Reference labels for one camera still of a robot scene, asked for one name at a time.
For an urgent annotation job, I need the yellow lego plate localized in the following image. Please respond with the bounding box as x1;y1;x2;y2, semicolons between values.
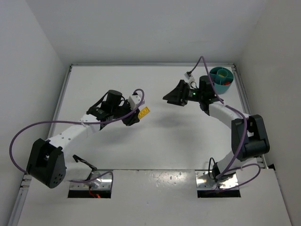
138;106;150;119

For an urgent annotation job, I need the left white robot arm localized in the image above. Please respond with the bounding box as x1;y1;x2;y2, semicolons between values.
26;89;144;188

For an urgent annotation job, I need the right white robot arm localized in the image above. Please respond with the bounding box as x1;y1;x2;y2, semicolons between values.
163;76;270;181

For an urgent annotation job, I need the teal divided round container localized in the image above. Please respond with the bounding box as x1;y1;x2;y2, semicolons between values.
210;67;234;95

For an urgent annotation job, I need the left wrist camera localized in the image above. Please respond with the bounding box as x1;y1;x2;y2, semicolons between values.
127;93;145;110

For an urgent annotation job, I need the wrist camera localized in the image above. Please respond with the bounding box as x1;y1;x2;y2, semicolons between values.
184;72;195;83
127;93;145;110

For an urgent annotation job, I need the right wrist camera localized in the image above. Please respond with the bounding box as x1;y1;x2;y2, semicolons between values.
184;72;195;83

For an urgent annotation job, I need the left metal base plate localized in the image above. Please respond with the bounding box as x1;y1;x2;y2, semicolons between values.
69;170;113;191

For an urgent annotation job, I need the metal base plate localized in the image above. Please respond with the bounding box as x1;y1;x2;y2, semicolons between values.
69;170;113;191
195;170;238;191

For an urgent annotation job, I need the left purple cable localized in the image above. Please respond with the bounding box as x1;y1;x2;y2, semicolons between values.
9;88;145;184

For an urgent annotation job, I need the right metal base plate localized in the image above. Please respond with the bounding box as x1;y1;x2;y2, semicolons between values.
195;170;238;191

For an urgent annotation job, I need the red wire under left base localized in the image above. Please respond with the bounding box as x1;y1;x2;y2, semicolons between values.
88;187;102;198

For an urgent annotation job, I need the aluminium frame rail left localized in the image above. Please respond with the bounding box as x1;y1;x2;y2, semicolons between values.
8;174;32;226

